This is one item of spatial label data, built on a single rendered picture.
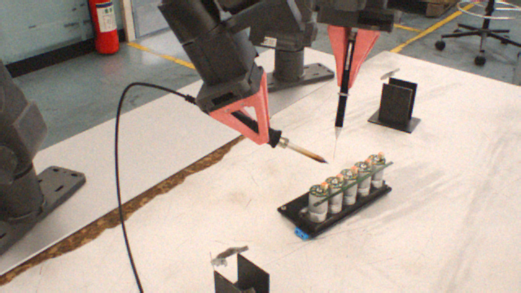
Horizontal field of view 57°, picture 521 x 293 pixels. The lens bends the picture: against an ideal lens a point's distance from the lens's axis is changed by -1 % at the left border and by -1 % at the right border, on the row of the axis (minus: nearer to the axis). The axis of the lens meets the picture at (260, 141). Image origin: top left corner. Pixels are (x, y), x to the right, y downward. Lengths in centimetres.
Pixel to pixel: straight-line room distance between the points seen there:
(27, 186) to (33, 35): 259
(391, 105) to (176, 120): 39
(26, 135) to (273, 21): 33
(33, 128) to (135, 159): 21
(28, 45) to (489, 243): 291
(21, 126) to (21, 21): 258
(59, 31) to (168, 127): 249
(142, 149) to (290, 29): 40
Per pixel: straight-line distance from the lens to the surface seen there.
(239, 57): 53
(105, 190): 75
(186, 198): 71
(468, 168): 83
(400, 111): 90
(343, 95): 62
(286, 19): 53
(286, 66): 101
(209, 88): 56
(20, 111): 66
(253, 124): 60
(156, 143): 85
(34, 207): 72
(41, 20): 326
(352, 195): 67
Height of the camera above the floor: 119
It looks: 32 degrees down
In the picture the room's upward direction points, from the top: straight up
